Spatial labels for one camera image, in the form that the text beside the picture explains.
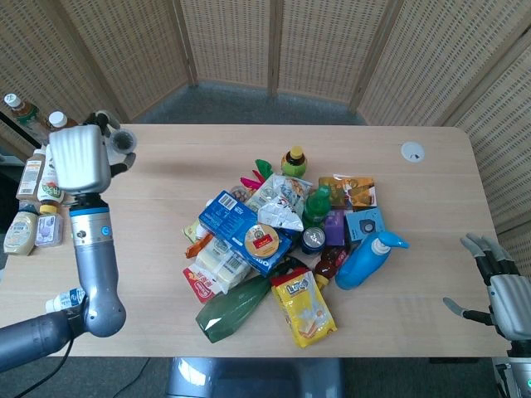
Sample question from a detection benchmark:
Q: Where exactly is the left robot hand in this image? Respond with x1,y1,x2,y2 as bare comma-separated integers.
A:
49,109,138,197

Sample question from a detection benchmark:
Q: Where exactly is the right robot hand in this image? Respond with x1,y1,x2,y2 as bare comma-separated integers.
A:
442,232,531,344

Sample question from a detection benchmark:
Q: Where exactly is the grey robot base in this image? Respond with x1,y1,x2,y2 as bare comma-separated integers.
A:
165,357,346,398

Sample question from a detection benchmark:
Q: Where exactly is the brown tea bottle white cap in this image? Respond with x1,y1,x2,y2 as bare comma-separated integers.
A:
47,110,80,133

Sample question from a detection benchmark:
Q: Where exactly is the white yogurt bottle green label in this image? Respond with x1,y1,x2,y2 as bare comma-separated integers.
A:
37,143,66,206

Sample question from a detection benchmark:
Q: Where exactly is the beige drink bottle barcode label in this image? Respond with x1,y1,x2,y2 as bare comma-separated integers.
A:
15,148,47,202

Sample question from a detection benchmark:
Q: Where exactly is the green tea bottle white cap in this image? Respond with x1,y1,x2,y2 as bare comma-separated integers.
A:
3,93,45,140

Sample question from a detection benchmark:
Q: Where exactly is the purple bottle yellow cap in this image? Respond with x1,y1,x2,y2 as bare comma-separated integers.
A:
34,201,66,248

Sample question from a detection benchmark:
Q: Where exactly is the beige sauce jar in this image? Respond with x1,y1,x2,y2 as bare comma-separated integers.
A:
2,201,39,256

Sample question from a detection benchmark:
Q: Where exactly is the yellow green packet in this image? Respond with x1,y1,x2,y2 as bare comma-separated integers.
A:
182,218,205,245

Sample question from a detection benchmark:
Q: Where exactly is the small white milk bottle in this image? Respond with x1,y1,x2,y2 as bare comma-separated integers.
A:
45,287,89,313

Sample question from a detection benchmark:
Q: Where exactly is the orange snack packet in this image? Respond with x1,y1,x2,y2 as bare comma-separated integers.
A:
184,233,213,259

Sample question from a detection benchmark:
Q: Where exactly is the blue dolphin pump bottle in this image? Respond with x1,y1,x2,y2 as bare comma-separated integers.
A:
334,231,412,291

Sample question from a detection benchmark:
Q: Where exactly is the blue cookie box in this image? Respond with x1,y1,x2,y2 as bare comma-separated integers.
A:
198,190,292,279

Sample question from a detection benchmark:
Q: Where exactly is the nuts packet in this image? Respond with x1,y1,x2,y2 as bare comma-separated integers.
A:
228,183,255,205

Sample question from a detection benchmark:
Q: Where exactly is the light blue box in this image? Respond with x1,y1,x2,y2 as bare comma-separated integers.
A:
344,206,387,242

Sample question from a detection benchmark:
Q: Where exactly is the red white snack packet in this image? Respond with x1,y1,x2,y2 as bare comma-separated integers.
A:
182,266,217,306

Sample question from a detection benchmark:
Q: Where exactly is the white noodle pack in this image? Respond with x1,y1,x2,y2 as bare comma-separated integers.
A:
194,237,252,296

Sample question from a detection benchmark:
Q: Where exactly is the green plastic bag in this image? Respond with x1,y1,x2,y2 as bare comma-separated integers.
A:
254,158,275,180

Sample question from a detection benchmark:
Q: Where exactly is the red drink bottle yellow cap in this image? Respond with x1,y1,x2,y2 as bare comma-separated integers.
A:
312,244,354,289

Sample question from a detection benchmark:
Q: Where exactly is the woven folding screen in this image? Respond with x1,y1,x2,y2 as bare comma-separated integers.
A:
0,0,531,287

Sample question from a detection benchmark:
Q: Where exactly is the purple box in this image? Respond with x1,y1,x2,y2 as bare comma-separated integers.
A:
324,208,354,246

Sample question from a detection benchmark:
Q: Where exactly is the gold orange packet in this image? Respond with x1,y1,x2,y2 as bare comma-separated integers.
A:
318,175,380,209

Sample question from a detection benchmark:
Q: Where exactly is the round gold red tin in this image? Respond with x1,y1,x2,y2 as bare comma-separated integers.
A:
243,224,282,258

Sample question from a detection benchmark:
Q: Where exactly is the white crumpled snack bag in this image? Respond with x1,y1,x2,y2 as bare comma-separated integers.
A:
244,173,314,231

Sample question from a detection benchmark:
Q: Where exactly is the dark blue drink can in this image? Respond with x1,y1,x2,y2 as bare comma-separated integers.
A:
300,226,329,255

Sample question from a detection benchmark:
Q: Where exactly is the yellow snack bag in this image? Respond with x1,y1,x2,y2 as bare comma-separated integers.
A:
270,266,339,349

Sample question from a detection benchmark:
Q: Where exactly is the green label bottle yellow cap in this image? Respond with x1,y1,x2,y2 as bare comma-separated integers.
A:
280,145,309,177

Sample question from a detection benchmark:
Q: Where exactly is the green soda bottle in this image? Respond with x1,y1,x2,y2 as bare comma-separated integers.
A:
301,185,334,230

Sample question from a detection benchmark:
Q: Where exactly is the white table cable grommet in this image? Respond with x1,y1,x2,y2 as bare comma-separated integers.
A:
400,141,427,164

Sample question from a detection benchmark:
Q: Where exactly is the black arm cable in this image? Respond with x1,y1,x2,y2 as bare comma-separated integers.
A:
36,336,75,398

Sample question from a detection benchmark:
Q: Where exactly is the black floor cable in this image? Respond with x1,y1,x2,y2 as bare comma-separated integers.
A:
119,357,151,398

